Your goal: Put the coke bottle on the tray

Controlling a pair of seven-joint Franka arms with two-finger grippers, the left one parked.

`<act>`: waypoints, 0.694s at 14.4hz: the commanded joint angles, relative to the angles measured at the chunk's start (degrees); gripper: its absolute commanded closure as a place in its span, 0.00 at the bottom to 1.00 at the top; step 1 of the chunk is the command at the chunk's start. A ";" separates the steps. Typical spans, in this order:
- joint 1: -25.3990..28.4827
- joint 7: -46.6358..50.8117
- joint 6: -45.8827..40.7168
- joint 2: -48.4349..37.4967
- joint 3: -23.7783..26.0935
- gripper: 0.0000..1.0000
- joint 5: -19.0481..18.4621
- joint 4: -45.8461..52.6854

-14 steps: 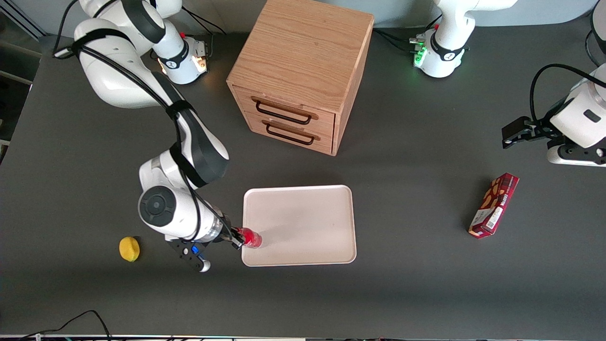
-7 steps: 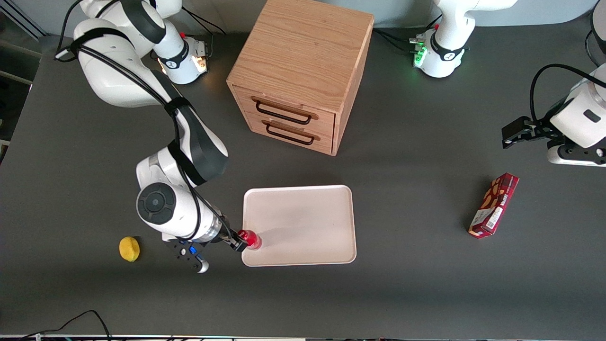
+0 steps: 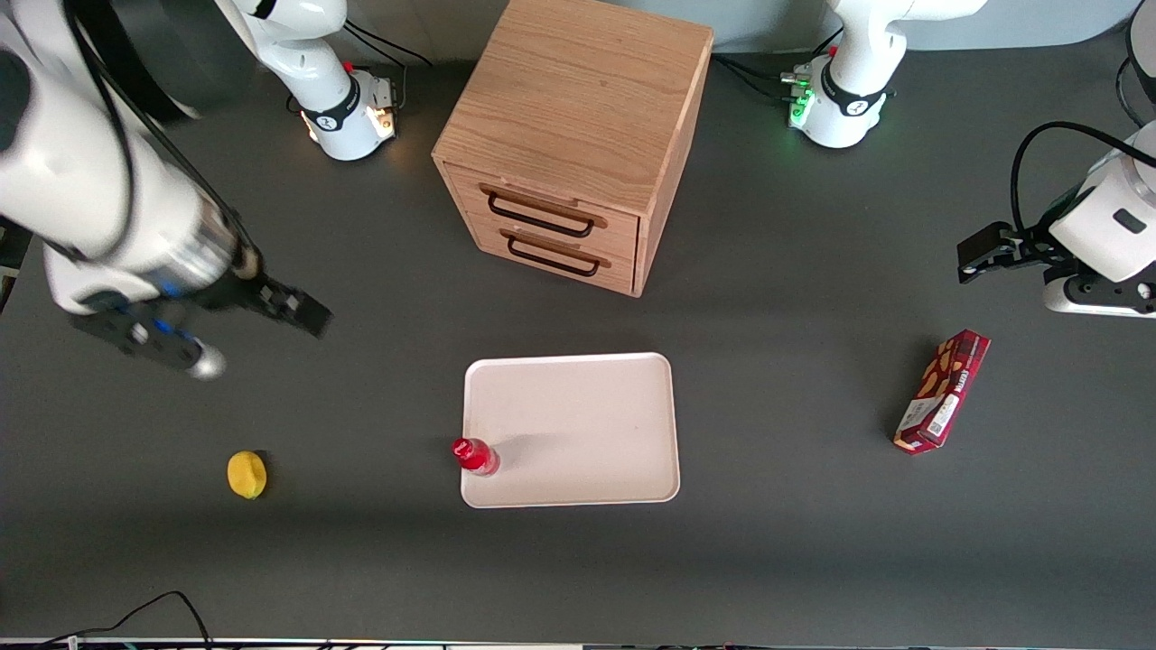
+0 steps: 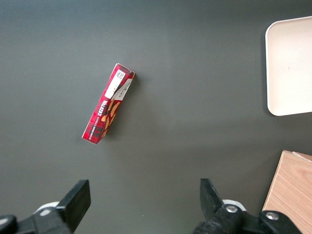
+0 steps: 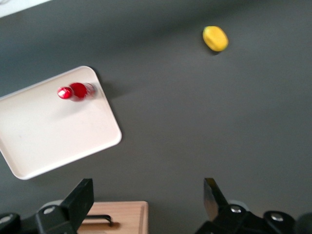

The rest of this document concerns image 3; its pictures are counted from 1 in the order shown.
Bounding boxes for red-capped coke bottle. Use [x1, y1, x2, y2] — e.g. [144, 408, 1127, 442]
[452, 437, 501, 478]

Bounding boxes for white rectangular plastic tray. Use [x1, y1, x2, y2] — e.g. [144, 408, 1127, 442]
[460, 352, 681, 509]

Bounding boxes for red shortbread cookie box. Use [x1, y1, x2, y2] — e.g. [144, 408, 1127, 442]
[893, 329, 993, 456]

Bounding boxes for yellow lemon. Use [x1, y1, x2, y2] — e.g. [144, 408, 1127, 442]
[227, 450, 268, 500]

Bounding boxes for wooden two-drawer cabinet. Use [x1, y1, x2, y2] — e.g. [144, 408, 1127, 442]
[431, 0, 715, 299]

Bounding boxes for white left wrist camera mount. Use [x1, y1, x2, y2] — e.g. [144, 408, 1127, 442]
[1043, 266, 1156, 319]

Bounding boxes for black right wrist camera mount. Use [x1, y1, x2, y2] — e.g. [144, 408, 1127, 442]
[70, 302, 228, 382]

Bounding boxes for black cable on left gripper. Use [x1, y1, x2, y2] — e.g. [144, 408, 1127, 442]
[1010, 121, 1156, 237]

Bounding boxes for black cable along right arm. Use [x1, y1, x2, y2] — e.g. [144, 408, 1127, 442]
[61, 0, 265, 265]

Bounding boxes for wooden drawer with black handle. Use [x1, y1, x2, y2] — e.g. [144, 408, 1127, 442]
[461, 212, 639, 295]
[443, 162, 642, 260]

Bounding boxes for black cables at right arm base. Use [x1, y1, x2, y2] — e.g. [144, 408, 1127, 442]
[341, 18, 434, 111]

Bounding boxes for black cables at arm base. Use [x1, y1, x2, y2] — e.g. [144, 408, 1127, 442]
[713, 27, 843, 106]
[341, 18, 434, 111]

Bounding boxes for black cables at left arm base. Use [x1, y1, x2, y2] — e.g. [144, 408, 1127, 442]
[713, 27, 843, 106]

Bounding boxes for black cable at table edge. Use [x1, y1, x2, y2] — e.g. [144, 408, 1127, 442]
[36, 590, 214, 650]

